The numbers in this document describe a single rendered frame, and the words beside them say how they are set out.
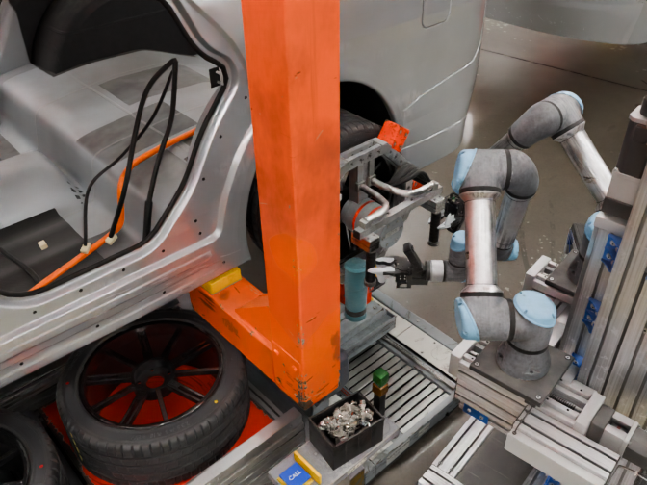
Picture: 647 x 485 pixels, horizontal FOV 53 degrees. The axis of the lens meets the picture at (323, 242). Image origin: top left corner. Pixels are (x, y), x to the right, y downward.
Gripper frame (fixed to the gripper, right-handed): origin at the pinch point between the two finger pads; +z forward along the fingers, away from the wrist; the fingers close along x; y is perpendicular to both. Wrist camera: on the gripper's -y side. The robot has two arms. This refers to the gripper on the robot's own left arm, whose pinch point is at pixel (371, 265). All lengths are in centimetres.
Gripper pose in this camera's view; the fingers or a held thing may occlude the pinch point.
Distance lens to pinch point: 223.7
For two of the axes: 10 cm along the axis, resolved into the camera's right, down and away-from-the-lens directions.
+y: 0.2, 7.9, 6.1
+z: -10.0, -0.1, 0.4
